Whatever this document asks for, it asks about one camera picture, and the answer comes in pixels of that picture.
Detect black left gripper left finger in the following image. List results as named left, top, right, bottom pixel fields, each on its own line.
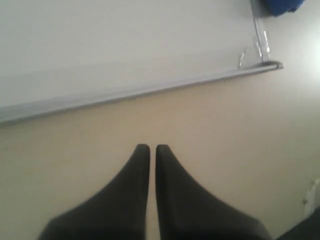
left=39, top=144, right=151, bottom=240

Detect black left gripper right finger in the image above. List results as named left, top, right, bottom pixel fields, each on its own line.
left=155, top=144, right=272, bottom=240

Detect blue cloth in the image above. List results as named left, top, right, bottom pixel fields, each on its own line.
left=262, top=0, right=305, bottom=17

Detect aluminium framed whiteboard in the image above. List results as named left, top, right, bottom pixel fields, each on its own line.
left=0, top=0, right=283, bottom=123

